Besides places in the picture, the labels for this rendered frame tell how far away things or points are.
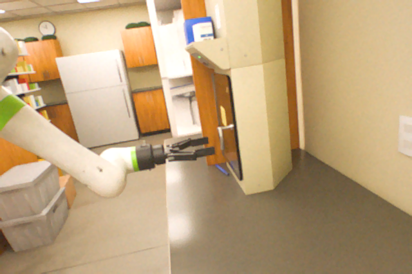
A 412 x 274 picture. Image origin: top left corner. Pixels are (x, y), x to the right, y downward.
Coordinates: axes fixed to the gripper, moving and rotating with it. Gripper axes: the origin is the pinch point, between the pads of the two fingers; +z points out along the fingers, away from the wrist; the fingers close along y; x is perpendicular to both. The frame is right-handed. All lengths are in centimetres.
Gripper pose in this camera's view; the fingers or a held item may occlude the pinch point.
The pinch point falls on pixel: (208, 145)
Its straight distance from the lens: 106.4
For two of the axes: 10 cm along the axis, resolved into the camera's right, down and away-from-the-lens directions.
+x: 1.4, 9.5, 2.8
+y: -1.6, -2.5, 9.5
